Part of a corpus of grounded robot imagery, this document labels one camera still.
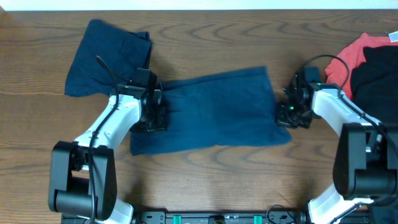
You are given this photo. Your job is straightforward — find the navy blue shorts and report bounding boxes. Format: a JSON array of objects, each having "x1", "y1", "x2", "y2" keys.
[{"x1": 130, "y1": 67, "x2": 292, "y2": 156}]

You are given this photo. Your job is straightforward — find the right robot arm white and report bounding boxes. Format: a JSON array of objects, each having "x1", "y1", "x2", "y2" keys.
[{"x1": 276, "y1": 82, "x2": 397, "y2": 223}]

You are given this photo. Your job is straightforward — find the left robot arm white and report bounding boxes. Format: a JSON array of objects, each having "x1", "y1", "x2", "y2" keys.
[{"x1": 48, "y1": 85, "x2": 166, "y2": 223}]

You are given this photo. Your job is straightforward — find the red garment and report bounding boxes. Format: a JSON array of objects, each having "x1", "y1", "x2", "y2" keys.
[{"x1": 325, "y1": 33, "x2": 397, "y2": 100}]

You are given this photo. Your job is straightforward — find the folded navy cloth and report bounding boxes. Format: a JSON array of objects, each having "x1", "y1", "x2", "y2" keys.
[{"x1": 65, "y1": 19, "x2": 152, "y2": 97}]

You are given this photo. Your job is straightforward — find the black garment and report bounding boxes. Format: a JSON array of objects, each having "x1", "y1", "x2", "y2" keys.
[{"x1": 351, "y1": 46, "x2": 397, "y2": 124}]

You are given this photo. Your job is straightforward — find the white garment label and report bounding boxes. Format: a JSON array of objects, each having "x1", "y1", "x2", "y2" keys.
[{"x1": 387, "y1": 31, "x2": 398, "y2": 42}]

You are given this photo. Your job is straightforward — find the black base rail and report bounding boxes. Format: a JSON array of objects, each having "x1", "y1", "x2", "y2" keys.
[{"x1": 60, "y1": 203, "x2": 373, "y2": 224}]

